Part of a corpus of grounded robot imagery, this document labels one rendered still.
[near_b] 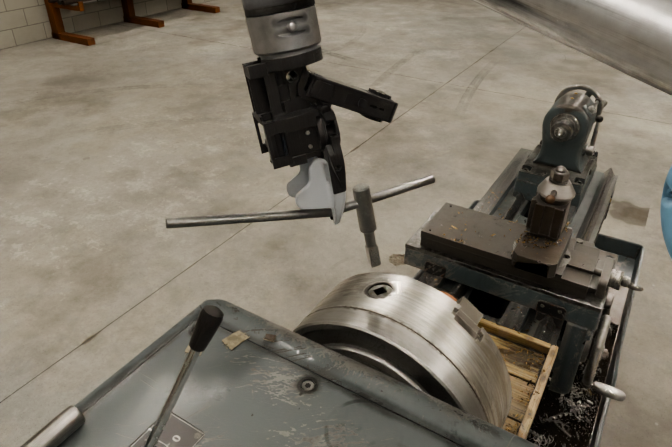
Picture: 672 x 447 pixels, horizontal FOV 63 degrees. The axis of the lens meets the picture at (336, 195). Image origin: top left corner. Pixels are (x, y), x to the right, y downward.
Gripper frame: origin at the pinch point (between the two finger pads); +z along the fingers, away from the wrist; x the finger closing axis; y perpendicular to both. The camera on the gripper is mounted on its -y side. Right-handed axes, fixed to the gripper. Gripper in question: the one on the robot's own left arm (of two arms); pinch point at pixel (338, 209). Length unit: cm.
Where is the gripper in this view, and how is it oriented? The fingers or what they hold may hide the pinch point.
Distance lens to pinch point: 68.2
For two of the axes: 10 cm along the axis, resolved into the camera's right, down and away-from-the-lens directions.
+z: 1.7, 9.0, 3.9
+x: 3.2, 3.2, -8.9
